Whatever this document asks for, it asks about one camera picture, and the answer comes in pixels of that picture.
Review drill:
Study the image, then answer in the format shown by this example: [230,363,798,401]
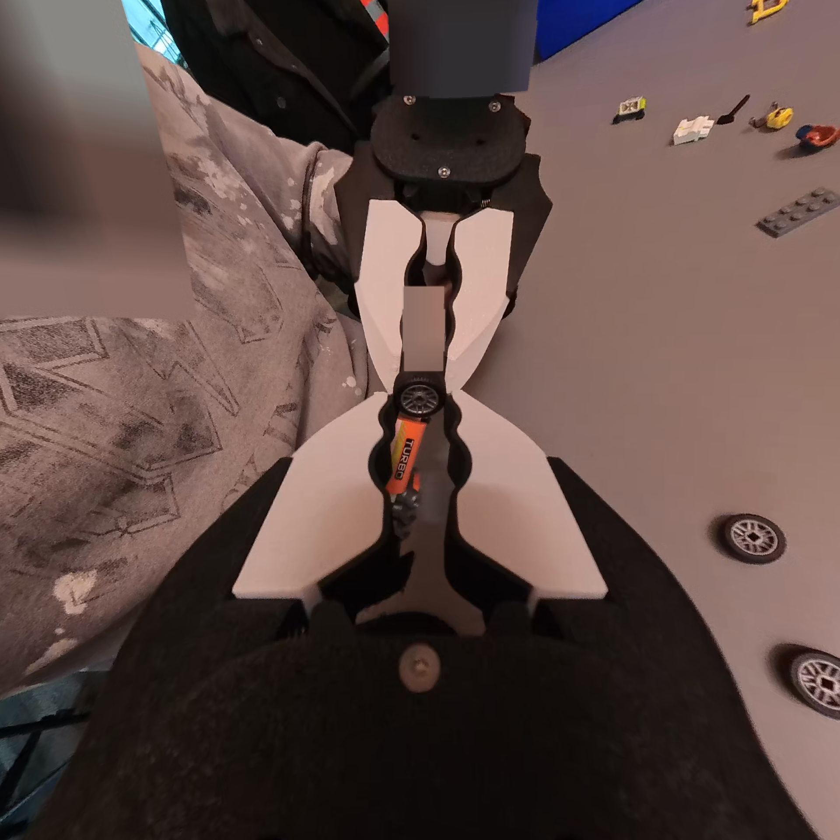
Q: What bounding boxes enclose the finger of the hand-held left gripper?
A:
[355,200,429,388]
[444,204,517,388]

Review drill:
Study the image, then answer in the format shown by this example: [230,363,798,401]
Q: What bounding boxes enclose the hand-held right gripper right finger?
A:
[440,390,609,605]

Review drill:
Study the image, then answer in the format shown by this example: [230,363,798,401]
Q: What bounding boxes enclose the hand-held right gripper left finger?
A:
[234,388,401,605]

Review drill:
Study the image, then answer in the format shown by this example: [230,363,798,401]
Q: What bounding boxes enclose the orange white lego car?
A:
[385,374,437,529]

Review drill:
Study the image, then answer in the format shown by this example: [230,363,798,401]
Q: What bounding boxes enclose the black lego tire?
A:
[397,373,442,418]
[785,644,840,720]
[718,512,788,565]

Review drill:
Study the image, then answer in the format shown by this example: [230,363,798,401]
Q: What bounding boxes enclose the small dark lego pieces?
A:
[611,0,840,154]

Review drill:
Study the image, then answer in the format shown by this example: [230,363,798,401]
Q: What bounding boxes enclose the grey lego plate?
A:
[758,187,840,238]

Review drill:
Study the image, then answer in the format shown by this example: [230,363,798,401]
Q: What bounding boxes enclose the black office chair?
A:
[164,0,397,156]

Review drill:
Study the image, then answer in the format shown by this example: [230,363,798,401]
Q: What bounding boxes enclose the blue storage bin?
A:
[536,0,647,61]

